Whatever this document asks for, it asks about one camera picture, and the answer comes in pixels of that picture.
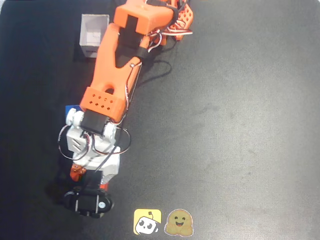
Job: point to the yellow robot face sticker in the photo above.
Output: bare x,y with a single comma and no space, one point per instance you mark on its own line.
147,222

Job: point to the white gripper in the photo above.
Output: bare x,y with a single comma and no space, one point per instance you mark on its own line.
78,172

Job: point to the orange and white robot arm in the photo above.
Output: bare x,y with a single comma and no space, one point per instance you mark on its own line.
107,62

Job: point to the blue cube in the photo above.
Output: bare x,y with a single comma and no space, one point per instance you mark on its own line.
72,108

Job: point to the black table mat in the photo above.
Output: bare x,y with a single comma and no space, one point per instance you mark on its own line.
237,130

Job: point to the white open cardboard box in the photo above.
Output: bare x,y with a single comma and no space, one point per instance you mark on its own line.
91,27

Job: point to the hugging face emoji sticker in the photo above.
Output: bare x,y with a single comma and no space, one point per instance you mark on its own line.
178,223

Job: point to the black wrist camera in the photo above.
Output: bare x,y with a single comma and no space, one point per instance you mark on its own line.
87,202

